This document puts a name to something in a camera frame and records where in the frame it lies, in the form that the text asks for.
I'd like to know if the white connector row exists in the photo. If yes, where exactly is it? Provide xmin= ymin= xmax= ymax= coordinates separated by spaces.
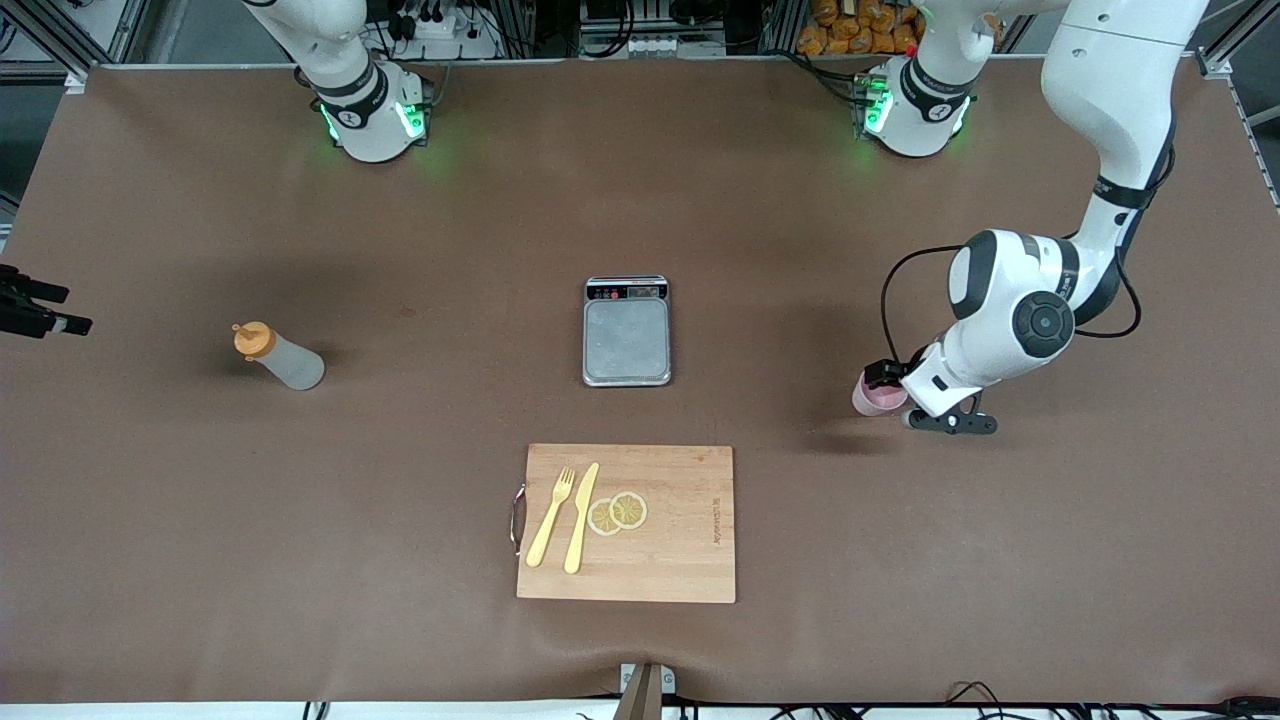
xmin=580 ymin=35 xmax=726 ymax=59

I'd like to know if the orange snack pile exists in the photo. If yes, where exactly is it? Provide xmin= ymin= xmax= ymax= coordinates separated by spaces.
xmin=797 ymin=0 xmax=926 ymax=56

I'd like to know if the white power strip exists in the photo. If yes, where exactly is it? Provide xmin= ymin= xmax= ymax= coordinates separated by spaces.
xmin=395 ymin=8 xmax=501 ymax=61

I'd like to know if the metal table edge bracket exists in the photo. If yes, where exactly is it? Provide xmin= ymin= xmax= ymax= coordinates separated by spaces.
xmin=619 ymin=662 xmax=677 ymax=720

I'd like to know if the pink plastic cup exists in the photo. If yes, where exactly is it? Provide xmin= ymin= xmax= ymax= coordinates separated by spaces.
xmin=852 ymin=368 xmax=910 ymax=417

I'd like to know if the brown table mat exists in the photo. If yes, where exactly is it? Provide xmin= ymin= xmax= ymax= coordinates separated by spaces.
xmin=0 ymin=55 xmax=1280 ymax=706

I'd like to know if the clear orange-capped sauce bottle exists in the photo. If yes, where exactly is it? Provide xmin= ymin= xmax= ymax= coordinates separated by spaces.
xmin=232 ymin=321 xmax=326 ymax=391

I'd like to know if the yellow plastic knife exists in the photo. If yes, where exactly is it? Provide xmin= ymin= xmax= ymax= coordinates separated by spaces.
xmin=564 ymin=462 xmax=600 ymax=575

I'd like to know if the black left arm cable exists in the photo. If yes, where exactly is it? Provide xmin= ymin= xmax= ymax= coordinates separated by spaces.
xmin=880 ymin=243 xmax=1143 ymax=369

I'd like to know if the yellow plastic fork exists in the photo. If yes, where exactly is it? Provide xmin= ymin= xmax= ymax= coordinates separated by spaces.
xmin=526 ymin=466 xmax=577 ymax=568

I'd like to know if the silver kitchen scale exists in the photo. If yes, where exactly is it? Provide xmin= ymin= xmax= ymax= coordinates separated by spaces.
xmin=583 ymin=276 xmax=672 ymax=388

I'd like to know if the wooden cutting board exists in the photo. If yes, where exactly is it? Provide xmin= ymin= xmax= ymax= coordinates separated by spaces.
xmin=511 ymin=444 xmax=737 ymax=604

